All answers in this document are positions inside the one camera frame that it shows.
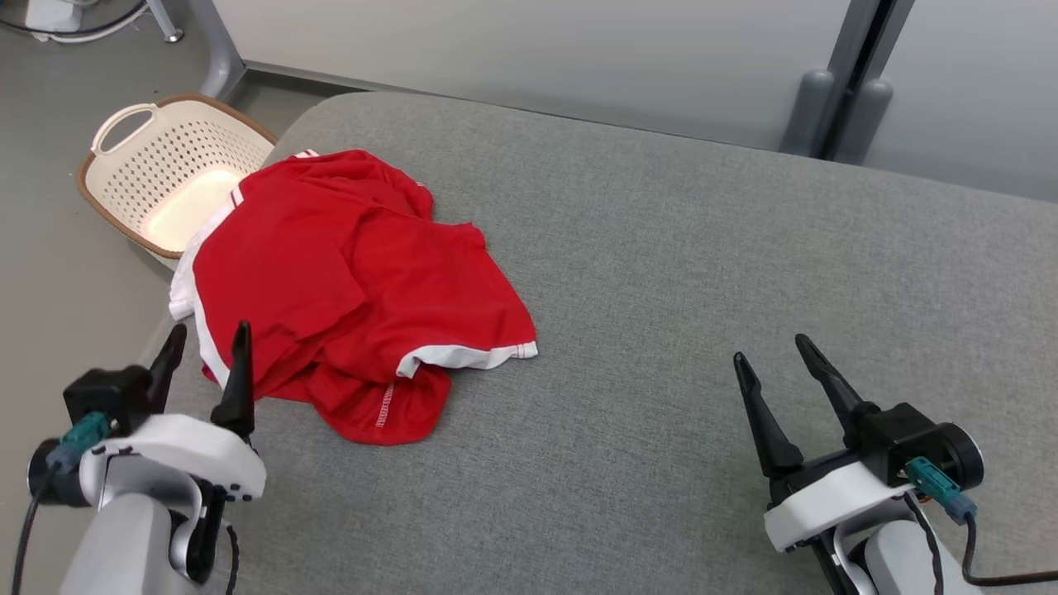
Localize grey partition post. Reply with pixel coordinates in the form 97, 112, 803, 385
827, 0, 917, 162

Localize braided black arm cable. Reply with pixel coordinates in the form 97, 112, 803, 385
903, 494, 947, 595
222, 525, 242, 595

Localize teal left camera connector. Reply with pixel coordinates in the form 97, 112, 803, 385
45, 411, 113, 474

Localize curved grey partition leg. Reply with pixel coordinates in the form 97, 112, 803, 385
183, 0, 247, 102

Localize grey cylindrical post foot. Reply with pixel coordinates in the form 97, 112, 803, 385
839, 79, 894, 164
781, 69, 836, 156

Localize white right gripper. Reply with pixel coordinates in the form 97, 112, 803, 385
732, 333, 912, 554

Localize thin black left camera cable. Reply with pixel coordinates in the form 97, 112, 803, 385
10, 486, 52, 595

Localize white device with floor cables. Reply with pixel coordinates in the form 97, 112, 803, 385
0, 0, 150, 44

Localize red shorts with white stripes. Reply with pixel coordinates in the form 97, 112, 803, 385
310, 219, 540, 389

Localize cream perforated laundry basket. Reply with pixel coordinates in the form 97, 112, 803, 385
77, 93, 278, 261

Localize red white basketball jersey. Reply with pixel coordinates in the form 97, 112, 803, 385
169, 149, 454, 447

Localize thin black right camera cable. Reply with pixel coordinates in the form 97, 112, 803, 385
959, 511, 1058, 588

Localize teal right camera connector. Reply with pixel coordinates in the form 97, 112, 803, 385
904, 456, 979, 526

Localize braided black right arm cable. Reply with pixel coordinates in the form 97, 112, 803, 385
903, 494, 947, 595

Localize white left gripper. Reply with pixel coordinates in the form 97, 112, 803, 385
79, 320, 268, 505

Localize teal camera connector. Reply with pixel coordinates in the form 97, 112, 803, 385
904, 456, 979, 526
45, 411, 113, 474

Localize thin metal pole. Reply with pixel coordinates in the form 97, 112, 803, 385
145, 0, 185, 44

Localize thin black camera cable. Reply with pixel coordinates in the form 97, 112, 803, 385
10, 486, 52, 595
959, 511, 1058, 588

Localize braided black left arm cable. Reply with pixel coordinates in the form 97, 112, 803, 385
222, 525, 242, 595

